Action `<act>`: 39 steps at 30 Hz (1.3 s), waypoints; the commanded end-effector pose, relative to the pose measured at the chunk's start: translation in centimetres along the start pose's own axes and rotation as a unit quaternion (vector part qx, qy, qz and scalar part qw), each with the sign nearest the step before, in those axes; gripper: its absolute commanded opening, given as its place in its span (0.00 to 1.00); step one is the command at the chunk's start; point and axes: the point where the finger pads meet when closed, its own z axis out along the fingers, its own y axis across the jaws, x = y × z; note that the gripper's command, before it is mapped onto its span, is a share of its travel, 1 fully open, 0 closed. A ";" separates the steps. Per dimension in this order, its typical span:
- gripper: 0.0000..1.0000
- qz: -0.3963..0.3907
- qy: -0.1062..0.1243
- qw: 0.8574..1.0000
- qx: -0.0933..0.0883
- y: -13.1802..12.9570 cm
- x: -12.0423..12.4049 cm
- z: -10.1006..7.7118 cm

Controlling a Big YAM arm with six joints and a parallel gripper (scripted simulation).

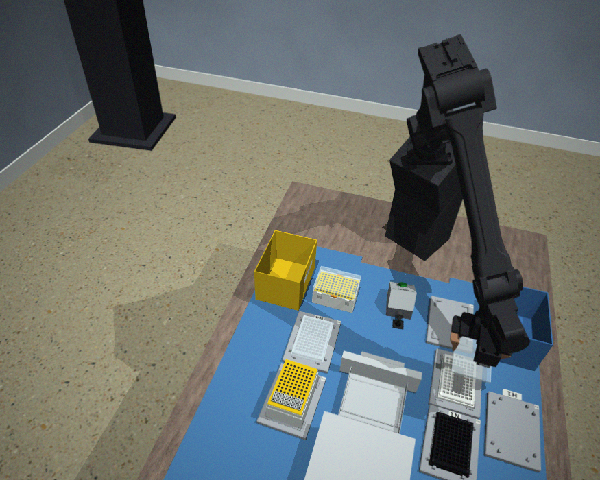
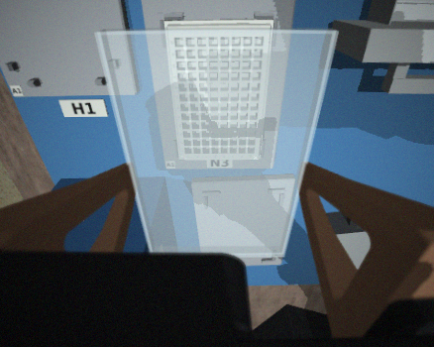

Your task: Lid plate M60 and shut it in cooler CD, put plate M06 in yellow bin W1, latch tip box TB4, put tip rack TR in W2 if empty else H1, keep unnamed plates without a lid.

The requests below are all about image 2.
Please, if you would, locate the white label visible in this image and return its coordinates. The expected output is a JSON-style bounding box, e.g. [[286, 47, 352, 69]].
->
[[59, 99, 108, 117]]

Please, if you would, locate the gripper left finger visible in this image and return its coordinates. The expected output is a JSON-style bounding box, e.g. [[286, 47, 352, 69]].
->
[[0, 163, 136, 252]]

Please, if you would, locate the blue open-top bin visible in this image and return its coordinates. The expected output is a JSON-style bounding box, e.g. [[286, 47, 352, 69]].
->
[[51, 178, 150, 252]]

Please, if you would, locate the blue bench mat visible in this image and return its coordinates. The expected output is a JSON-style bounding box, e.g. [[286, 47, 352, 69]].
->
[[0, 0, 434, 286]]

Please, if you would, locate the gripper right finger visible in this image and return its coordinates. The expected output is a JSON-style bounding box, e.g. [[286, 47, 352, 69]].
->
[[299, 162, 434, 338]]

